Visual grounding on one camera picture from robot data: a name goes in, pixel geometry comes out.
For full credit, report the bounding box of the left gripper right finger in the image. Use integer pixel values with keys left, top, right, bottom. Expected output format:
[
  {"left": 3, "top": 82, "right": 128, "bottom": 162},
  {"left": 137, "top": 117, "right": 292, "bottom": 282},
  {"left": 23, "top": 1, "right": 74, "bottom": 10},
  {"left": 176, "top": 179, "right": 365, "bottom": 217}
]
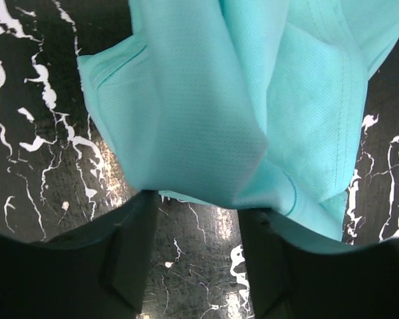
[{"left": 238, "top": 209, "right": 399, "bottom": 318}]

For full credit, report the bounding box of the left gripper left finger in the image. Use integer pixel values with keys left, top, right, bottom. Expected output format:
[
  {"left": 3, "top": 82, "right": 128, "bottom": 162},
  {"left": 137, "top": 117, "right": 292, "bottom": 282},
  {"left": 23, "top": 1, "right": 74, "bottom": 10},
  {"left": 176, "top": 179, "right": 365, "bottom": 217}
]
[{"left": 0, "top": 191, "right": 159, "bottom": 318}]

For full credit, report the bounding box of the teal t shirt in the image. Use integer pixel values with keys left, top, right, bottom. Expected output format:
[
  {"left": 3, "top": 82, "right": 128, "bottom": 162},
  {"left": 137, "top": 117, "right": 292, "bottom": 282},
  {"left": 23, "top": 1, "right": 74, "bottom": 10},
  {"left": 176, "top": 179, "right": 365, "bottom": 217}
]
[{"left": 77, "top": 1, "right": 399, "bottom": 241}]

